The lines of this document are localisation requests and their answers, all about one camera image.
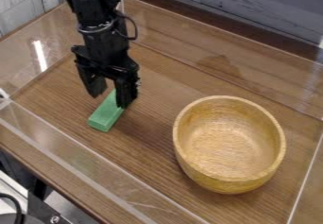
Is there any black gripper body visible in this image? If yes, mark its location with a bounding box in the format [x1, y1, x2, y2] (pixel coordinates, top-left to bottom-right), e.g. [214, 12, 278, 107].
[70, 23, 142, 82]

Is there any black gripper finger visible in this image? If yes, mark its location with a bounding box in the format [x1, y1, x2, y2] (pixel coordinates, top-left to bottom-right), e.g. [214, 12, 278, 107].
[115, 77, 139, 109]
[76, 64, 107, 98]

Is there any green rectangular block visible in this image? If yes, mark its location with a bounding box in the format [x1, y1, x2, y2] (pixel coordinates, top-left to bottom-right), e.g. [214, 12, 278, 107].
[87, 90, 124, 132]

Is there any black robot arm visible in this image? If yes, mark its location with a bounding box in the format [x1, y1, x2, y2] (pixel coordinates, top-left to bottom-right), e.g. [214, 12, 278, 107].
[66, 0, 140, 109]

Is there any brown wooden bowl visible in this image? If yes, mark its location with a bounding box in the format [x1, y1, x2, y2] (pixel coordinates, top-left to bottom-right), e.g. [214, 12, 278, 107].
[174, 95, 287, 195]

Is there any black metal stand base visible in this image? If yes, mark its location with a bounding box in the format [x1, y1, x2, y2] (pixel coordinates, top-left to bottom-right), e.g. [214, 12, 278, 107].
[24, 194, 66, 224]

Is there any clear acrylic tray wall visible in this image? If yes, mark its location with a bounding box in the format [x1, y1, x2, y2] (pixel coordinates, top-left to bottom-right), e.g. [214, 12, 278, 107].
[0, 0, 323, 224]

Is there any black cable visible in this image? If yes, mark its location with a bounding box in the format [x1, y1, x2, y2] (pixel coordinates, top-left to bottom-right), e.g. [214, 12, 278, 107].
[0, 193, 23, 224]

